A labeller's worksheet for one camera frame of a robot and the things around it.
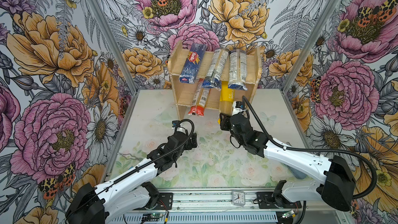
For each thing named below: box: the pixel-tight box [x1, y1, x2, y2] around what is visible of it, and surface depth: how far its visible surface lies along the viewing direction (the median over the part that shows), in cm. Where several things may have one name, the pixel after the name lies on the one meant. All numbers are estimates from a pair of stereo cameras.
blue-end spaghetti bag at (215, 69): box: [201, 48, 230, 91], surface depth 68 cm
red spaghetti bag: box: [187, 77, 210, 117], surface depth 84 cm
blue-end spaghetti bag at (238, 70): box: [228, 49, 248, 92], surface depth 67 cm
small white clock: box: [231, 190, 246, 207], surface depth 75 cm
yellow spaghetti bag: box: [217, 80, 235, 125], surface depth 79 cm
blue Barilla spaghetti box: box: [178, 43, 207, 84], surface depth 70 cm
